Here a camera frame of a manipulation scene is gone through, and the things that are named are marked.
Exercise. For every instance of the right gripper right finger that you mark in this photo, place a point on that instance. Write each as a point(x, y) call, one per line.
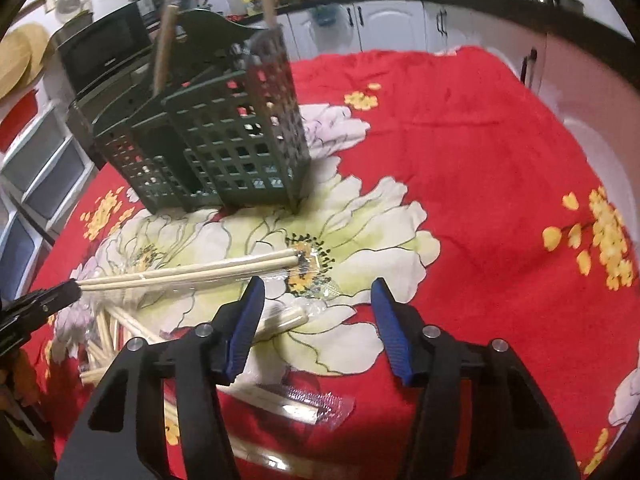
point(480, 414)

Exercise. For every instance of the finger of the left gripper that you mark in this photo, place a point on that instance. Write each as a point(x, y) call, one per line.
point(25, 315)

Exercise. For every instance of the chopsticks pair bottom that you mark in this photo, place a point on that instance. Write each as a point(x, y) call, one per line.
point(309, 408)

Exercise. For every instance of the chopsticks pair long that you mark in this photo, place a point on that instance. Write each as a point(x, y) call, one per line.
point(217, 270)

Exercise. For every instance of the white plastic drawer unit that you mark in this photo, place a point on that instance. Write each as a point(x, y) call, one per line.
point(43, 174)

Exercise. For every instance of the round bamboo tray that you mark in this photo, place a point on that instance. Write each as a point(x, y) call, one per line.
point(22, 55)

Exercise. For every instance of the black microwave oven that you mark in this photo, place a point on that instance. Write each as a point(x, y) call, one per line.
point(99, 48)

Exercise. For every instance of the red floral tablecloth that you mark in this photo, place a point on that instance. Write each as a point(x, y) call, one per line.
point(443, 175)

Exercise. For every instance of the dark green utensil basket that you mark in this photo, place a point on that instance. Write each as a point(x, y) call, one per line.
point(225, 131)

